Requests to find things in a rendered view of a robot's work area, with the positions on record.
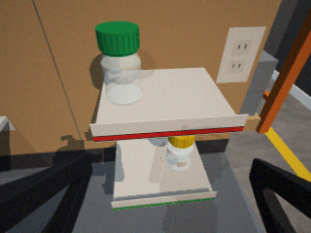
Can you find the clear bottle with green cap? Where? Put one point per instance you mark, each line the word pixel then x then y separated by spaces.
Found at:
pixel 120 63

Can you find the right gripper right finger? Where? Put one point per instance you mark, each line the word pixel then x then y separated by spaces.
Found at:
pixel 266 180

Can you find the clear glass bottle with yellow cap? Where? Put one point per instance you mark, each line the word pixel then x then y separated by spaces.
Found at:
pixel 179 152

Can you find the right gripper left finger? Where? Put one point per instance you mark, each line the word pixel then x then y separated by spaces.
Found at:
pixel 20 198

